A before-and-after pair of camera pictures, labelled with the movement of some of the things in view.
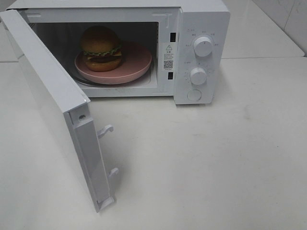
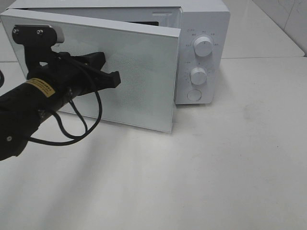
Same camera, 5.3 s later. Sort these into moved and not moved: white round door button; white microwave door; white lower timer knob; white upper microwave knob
Moved: white microwave door
Not moved: white round door button; white upper microwave knob; white lower timer knob
